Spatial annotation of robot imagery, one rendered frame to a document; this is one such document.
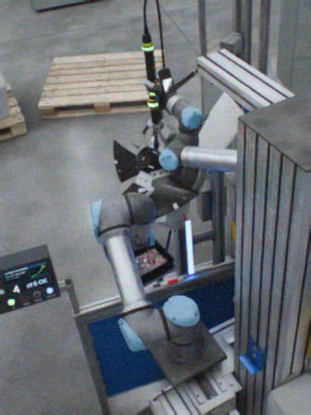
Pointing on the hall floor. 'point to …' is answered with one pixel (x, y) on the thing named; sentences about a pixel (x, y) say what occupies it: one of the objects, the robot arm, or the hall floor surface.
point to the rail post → (93, 369)
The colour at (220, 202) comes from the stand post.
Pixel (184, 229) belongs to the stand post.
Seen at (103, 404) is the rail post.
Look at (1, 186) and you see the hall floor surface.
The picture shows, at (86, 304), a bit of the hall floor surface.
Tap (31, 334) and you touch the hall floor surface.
